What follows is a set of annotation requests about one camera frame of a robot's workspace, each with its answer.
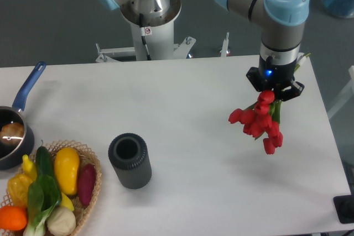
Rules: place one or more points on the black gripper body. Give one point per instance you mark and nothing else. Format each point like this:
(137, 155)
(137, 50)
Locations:
(272, 74)

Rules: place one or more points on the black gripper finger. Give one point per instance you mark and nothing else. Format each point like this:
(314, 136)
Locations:
(295, 89)
(255, 76)

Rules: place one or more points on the red tulip bouquet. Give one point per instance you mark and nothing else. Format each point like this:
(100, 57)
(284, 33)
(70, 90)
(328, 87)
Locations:
(262, 120)

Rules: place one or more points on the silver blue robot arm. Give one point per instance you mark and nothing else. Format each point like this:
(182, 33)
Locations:
(282, 23)

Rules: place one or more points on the black device at edge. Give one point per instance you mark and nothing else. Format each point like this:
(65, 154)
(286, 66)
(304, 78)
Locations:
(344, 208)

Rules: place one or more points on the dark grey ribbed vase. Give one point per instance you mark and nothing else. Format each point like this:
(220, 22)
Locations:
(128, 154)

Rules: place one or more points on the purple sweet potato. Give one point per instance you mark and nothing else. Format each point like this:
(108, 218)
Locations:
(86, 183)

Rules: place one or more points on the yellow mango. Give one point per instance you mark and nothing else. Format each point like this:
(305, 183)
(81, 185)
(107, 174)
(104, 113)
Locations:
(66, 168)

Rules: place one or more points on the yellow banana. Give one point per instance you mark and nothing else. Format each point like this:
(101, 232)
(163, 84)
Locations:
(66, 202)

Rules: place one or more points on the dark green cucumber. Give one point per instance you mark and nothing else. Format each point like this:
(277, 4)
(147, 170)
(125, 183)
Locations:
(43, 161)

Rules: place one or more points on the green bok choy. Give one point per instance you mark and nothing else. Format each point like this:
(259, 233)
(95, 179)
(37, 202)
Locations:
(43, 196)

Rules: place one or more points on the beige garlic bulb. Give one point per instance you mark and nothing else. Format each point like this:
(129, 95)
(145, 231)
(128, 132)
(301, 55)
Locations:
(61, 222)

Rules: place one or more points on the brown bread roll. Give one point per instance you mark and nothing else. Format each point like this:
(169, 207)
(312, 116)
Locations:
(12, 133)

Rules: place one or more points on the yellow bell pepper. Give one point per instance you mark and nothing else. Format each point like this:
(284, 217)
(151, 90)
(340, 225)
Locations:
(18, 189)

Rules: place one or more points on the orange fruit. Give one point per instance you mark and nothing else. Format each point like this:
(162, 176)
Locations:
(13, 218)

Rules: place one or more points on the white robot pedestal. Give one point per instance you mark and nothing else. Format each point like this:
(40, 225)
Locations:
(152, 28)

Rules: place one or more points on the blue-handled dark saucepan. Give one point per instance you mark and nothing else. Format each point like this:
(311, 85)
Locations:
(11, 156)

